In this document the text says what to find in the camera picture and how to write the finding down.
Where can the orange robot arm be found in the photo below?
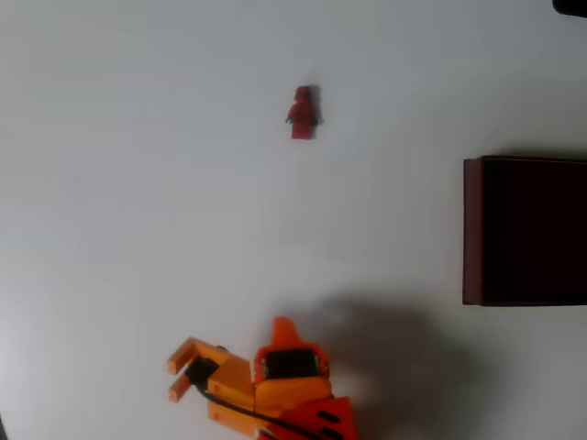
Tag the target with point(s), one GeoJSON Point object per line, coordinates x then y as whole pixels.
{"type": "Point", "coordinates": [293, 399]}

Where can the dark brown open box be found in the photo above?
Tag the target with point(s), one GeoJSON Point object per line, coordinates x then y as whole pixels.
{"type": "Point", "coordinates": [527, 229]}

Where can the small black gripper camera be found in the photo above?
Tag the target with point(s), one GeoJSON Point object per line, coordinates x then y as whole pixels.
{"type": "Point", "coordinates": [202, 370]}

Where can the black object at edge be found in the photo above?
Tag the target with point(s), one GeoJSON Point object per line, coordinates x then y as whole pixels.
{"type": "Point", "coordinates": [571, 7]}

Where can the red toy minifigure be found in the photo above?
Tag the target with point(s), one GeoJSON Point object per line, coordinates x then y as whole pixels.
{"type": "Point", "coordinates": [303, 114]}

